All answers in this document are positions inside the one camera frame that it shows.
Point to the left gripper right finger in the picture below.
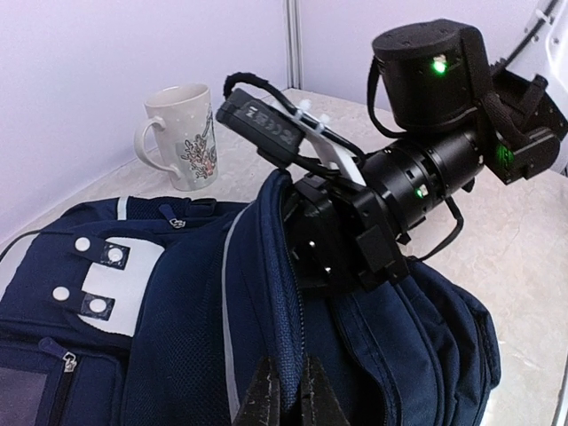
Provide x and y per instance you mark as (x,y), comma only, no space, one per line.
(318,402)

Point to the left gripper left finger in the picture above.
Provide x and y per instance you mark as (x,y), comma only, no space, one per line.
(261,405)

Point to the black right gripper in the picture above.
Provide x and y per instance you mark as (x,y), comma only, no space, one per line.
(340,237)

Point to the navy blue student backpack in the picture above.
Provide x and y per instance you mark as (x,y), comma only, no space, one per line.
(133,311)

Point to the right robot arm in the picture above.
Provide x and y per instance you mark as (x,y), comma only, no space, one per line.
(456,114)

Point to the beige patterned ceramic mug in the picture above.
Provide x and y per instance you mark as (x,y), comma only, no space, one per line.
(178,136)

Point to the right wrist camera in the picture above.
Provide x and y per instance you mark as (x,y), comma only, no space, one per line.
(286,134)

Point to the right aluminium frame post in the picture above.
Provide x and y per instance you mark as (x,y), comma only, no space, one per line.
(294,43)

